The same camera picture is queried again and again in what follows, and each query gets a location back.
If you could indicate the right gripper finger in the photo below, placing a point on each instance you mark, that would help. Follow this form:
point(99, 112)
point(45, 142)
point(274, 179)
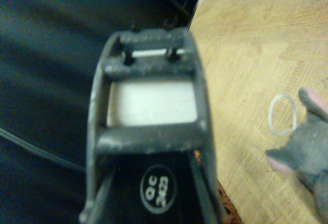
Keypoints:
point(153, 137)

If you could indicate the grey mouse plush toy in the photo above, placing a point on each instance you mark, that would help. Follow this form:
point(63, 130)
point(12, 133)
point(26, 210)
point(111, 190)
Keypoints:
point(307, 142)

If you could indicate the brown wicker basket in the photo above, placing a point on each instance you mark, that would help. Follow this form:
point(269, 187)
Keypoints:
point(228, 208)

